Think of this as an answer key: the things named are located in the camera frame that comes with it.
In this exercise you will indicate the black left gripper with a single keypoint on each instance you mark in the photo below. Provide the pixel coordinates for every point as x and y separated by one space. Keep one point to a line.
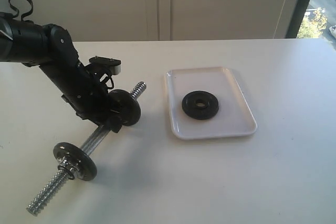
87 94

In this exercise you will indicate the black plastic disc wheel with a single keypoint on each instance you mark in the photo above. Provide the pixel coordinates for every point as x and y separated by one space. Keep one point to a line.
125 106

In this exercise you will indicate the black weight plate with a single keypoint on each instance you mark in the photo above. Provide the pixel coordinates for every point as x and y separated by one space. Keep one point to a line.
200 105
87 169

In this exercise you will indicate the chrome threaded dumbbell bar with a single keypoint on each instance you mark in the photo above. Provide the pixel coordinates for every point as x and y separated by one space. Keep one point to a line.
41 200

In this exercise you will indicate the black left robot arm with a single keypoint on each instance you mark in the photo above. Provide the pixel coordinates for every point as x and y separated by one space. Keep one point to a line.
50 47

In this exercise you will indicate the chrome spinlock collar nut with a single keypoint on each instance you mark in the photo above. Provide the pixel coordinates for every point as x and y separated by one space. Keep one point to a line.
66 164

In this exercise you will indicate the white rectangular plastic tray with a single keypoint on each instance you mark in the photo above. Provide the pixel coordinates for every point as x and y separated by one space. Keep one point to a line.
234 118

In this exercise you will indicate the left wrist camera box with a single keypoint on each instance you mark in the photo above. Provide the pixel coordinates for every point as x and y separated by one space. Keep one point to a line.
104 65

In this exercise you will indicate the dark window frame post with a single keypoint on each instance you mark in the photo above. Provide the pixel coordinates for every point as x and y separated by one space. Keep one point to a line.
296 19

